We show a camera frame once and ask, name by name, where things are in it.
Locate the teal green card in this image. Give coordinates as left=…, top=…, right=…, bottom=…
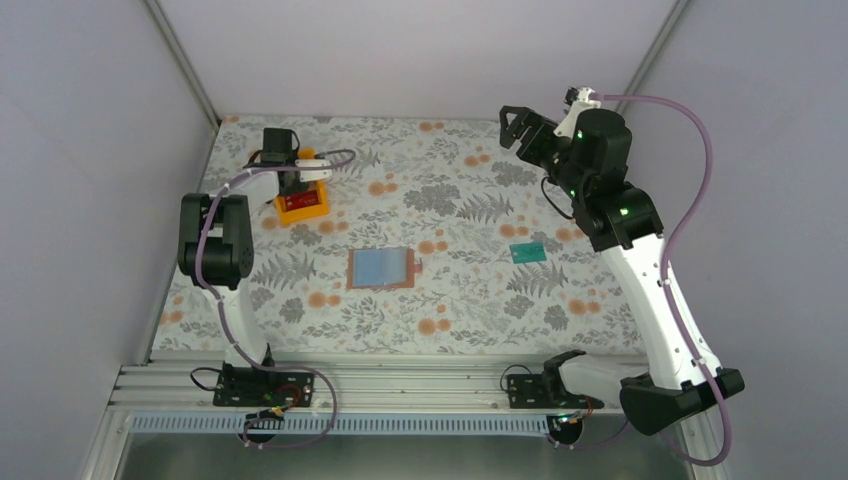
left=509, top=242, right=547, bottom=264

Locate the tan leather card holder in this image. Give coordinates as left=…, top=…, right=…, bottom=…
left=346, top=247, right=423, bottom=290

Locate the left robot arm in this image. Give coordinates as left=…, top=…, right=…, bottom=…
left=177, top=128, right=300, bottom=400

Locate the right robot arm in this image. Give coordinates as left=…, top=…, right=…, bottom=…
left=499, top=106, right=745, bottom=435

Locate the red VIP card in bin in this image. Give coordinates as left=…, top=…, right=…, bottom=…
left=283, top=189, right=321, bottom=211

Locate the yellow plastic bin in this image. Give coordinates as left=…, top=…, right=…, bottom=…
left=268, top=148, right=331, bottom=226

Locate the floral table cloth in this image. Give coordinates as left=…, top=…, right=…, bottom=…
left=152, top=115, right=654, bottom=356

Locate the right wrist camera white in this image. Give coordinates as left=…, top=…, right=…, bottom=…
left=554, top=86, right=601, bottom=139

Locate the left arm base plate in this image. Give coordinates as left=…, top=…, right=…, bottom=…
left=213, top=369, right=315, bottom=409

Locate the aluminium rail frame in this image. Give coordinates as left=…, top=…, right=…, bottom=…
left=109, top=351, right=624, bottom=439

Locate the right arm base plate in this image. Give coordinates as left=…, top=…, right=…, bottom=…
left=503, top=373, right=605, bottom=410

